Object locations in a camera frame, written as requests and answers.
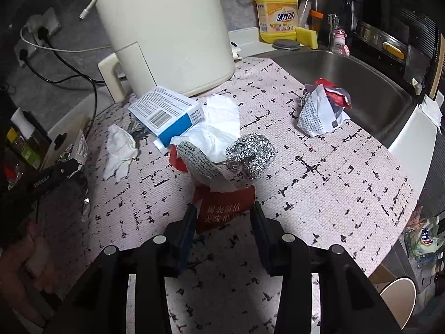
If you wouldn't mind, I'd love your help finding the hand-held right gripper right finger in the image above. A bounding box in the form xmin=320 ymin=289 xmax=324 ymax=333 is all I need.
xmin=249 ymin=200 xmax=394 ymax=334

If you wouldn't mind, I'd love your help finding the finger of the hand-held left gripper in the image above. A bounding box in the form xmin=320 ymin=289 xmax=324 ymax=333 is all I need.
xmin=49 ymin=159 xmax=86 ymax=180

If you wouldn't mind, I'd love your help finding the yellow sponge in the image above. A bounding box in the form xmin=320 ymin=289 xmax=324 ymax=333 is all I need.
xmin=295 ymin=27 xmax=319 ymax=50

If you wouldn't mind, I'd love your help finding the person's left hand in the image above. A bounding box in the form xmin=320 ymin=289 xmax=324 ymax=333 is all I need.
xmin=0 ymin=223 xmax=60 ymax=328

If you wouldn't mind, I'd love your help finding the brown cardboard box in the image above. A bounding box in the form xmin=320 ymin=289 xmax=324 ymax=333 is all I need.
xmin=368 ymin=262 xmax=397 ymax=293

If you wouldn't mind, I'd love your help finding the row of seasoning bottles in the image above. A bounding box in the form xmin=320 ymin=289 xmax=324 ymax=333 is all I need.
xmin=0 ymin=107 xmax=47 ymax=183

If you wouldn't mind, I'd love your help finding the black dish rack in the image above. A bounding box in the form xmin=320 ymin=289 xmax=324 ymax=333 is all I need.
xmin=347 ymin=0 xmax=439 ymax=93

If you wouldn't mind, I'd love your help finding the blue white cardboard box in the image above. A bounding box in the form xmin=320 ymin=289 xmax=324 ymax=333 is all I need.
xmin=127 ymin=86 xmax=206 ymax=147

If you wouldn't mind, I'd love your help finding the metal faucet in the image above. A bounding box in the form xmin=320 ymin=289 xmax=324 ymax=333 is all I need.
xmin=327 ymin=13 xmax=340 ymax=51

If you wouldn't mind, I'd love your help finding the small pink bottle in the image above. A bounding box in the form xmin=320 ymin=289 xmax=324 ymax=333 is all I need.
xmin=333 ymin=29 xmax=350 ymax=57

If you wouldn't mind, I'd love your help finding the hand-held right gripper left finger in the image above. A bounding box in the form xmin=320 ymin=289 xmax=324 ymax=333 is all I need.
xmin=59 ymin=203 xmax=199 ymax=334

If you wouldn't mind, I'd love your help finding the cream electric kettle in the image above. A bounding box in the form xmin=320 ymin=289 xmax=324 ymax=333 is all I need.
xmin=95 ymin=0 xmax=238 ymax=104

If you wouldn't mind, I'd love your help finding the colourful plastic bag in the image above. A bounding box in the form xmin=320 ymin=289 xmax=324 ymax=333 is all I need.
xmin=404 ymin=215 xmax=445 ymax=288

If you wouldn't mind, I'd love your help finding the foil piece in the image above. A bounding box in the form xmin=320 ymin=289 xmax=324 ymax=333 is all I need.
xmin=65 ymin=130 xmax=90 ymax=168

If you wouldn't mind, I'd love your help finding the yellow detergent bottle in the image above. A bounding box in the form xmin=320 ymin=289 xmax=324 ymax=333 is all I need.
xmin=254 ymin=0 xmax=300 ymax=44

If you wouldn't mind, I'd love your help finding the crumpled white tissue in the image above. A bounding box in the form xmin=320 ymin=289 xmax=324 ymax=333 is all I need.
xmin=103 ymin=124 xmax=140 ymax=182

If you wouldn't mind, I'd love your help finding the red paper bag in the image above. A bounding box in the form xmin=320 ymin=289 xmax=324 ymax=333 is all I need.
xmin=169 ymin=143 xmax=257 ymax=236

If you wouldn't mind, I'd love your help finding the printed paper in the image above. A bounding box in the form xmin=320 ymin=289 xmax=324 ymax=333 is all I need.
xmin=177 ymin=141 xmax=238 ymax=193

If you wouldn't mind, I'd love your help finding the white round bin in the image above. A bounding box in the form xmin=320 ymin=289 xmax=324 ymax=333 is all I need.
xmin=380 ymin=276 xmax=417 ymax=330

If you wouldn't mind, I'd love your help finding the stainless steel sink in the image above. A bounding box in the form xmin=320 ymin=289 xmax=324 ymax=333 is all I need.
xmin=256 ymin=49 xmax=415 ymax=148

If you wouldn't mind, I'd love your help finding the crumpled foil ball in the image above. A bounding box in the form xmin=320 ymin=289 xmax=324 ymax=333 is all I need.
xmin=225 ymin=134 xmax=278 ymax=179

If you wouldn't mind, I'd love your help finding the orange capped container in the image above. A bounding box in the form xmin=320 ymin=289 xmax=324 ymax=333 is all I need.
xmin=310 ymin=9 xmax=324 ymax=31

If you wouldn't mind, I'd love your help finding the red grey printed wrapper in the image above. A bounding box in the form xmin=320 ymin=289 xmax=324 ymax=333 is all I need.
xmin=296 ymin=78 xmax=354 ymax=138

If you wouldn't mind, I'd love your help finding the white cable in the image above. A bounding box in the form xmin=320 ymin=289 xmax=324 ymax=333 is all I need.
xmin=20 ymin=0 xmax=130 ymax=55

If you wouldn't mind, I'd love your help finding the black cable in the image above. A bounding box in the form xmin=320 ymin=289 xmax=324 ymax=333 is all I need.
xmin=16 ymin=31 xmax=107 ymax=136

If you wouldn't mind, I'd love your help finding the white cloth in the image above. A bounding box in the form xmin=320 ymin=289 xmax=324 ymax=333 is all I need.
xmin=418 ymin=100 xmax=444 ymax=126

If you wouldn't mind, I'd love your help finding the white crumpled paper sheet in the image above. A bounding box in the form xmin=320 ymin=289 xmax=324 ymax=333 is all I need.
xmin=180 ymin=94 xmax=241 ymax=165

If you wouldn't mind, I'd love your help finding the wall power outlet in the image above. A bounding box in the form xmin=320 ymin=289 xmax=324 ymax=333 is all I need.
xmin=13 ymin=6 xmax=62 ymax=67

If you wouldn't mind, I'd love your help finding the metal sink stopper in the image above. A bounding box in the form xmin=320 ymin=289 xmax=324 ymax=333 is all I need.
xmin=272 ymin=38 xmax=300 ymax=50

